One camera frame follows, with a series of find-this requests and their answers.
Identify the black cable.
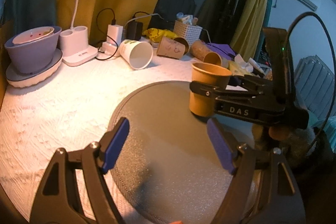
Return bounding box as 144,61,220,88
94,8,120,61

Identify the white plate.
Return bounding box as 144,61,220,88
6,49,63,88

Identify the round grey mat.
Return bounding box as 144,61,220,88
109,81,232,223

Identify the printed brown cup left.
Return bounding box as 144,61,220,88
157,36,186,59

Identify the white paper cup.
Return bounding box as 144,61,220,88
119,40,154,70

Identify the purple bowl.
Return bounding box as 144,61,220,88
5,26,62,74

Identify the printed brown cup front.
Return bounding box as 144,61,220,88
203,51,229,68

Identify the white lace tablecloth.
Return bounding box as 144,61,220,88
1,55,195,219

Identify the plain brown paper cup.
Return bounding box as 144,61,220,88
189,62,232,117

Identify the printed brown cup right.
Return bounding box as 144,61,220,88
189,40,210,61

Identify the purple cloth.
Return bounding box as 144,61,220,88
206,43,236,59

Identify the white phone charger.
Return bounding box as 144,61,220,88
106,24,123,45

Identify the white power strip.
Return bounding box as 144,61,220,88
101,36,153,57

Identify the yellow tissue box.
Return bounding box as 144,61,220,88
228,54,253,76

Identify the printed brown cup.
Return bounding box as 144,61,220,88
203,51,229,68
189,40,210,61
157,36,186,59

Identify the black power adapter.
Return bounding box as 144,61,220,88
126,21,143,41

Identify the white plastic basket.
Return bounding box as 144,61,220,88
173,20,203,40

